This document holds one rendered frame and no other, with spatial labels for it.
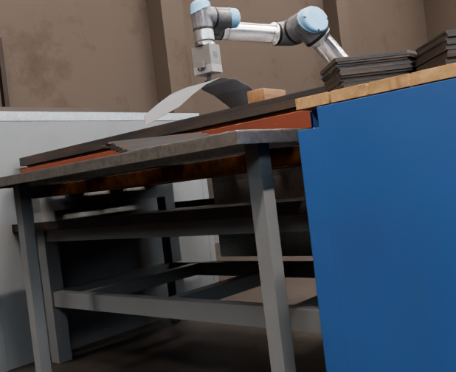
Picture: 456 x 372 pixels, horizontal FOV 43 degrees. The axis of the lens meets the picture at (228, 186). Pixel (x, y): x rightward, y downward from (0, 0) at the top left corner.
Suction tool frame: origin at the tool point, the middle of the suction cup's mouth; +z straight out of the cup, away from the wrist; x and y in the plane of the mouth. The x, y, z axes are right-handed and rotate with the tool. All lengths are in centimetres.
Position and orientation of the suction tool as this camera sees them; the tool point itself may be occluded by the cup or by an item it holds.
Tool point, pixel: (209, 86)
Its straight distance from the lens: 220.5
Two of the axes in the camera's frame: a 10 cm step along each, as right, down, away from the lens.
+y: 8.0, -1.0, -5.9
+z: 1.2, 9.9, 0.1
